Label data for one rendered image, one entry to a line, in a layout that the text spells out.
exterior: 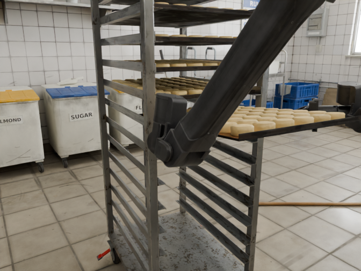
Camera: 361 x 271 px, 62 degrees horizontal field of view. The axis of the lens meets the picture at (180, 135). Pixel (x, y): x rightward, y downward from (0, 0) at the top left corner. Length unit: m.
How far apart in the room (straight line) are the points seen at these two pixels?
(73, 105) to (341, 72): 4.11
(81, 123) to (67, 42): 1.02
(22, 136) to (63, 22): 1.35
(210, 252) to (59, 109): 1.98
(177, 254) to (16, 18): 2.80
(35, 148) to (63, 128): 0.30
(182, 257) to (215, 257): 0.16
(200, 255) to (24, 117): 2.00
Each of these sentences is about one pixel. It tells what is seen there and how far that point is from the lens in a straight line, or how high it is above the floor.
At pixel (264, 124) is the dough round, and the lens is 0.68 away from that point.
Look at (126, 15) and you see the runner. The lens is 1.13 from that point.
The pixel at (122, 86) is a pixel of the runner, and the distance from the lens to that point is 1.22.
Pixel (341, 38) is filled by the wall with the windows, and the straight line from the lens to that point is 5.51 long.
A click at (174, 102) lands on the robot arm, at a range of 0.59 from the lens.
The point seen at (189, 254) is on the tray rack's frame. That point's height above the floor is 0.15.
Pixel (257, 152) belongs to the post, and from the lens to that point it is 1.20.
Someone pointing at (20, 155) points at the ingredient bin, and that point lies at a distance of 3.04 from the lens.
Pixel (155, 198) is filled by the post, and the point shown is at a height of 0.63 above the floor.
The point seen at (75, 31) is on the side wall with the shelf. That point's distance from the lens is 3.68.
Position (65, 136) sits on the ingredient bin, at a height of 0.32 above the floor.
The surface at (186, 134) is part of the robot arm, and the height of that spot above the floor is 0.96.
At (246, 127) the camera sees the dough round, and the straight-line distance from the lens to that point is 0.64.
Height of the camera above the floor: 1.10
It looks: 16 degrees down
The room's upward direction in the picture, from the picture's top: straight up
